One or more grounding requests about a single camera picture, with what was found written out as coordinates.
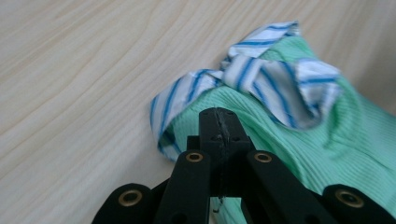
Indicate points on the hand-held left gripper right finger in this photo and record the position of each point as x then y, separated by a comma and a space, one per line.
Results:
235, 133

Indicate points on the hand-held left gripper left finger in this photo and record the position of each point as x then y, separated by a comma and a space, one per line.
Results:
211, 130

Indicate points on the green shirt with striped collar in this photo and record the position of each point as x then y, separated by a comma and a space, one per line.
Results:
280, 140

